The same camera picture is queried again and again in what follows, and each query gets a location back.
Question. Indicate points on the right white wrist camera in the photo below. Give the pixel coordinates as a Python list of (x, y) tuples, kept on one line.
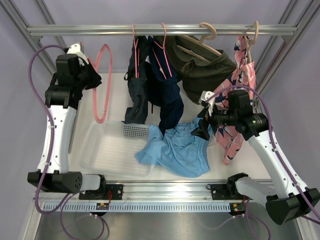
[(207, 99)]

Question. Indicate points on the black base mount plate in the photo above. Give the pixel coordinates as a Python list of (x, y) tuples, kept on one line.
[(104, 192), (225, 191)]

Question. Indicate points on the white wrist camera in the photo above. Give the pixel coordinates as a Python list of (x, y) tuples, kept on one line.
[(76, 50), (207, 99)]

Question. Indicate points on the thin pink wire hanger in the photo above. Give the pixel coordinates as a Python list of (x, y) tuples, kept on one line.
[(164, 54), (136, 50)]

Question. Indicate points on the dark navy shorts with zipper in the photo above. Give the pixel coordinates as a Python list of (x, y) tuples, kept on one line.
[(137, 87)]

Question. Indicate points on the white plastic basket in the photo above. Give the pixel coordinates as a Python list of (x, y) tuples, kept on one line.
[(110, 149)]

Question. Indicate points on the thick pink plastic hanger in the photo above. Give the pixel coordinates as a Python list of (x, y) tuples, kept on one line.
[(101, 94)]

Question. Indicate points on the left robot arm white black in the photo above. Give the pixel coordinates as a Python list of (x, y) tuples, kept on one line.
[(74, 74)]

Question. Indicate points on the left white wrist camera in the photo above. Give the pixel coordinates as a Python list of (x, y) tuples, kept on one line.
[(76, 50)]

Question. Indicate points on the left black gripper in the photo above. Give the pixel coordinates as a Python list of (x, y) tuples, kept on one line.
[(96, 78)]

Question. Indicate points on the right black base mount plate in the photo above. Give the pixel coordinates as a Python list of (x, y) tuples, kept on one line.
[(225, 191)]

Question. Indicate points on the white slotted cable duct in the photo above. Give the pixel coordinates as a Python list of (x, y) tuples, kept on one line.
[(143, 207)]

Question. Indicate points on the light blue shorts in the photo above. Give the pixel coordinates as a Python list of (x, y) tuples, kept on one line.
[(176, 150)]

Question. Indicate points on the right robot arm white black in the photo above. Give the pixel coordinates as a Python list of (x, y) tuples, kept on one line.
[(290, 197)]

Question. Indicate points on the olive green shorts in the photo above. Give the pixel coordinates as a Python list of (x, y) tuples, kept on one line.
[(196, 67)]

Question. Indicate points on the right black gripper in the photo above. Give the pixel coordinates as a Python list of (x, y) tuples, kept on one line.
[(202, 130)]

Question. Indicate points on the wooden hanger with olive shorts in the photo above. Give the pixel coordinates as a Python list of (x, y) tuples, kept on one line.
[(200, 42)]

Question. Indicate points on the navy drawstring shorts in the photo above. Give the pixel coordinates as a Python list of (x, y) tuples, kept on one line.
[(161, 92)]

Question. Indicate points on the aluminium hanging rail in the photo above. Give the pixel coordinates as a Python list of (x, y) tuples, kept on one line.
[(157, 29)]

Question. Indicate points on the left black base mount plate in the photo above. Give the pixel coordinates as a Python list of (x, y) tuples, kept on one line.
[(104, 192)]

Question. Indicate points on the wooden hanger with pink shorts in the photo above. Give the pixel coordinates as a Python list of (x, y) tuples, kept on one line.
[(252, 32)]

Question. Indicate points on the pink patterned shorts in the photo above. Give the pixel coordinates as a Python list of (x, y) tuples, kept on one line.
[(243, 75)]

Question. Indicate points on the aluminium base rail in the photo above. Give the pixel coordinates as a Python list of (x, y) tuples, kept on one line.
[(133, 191)]

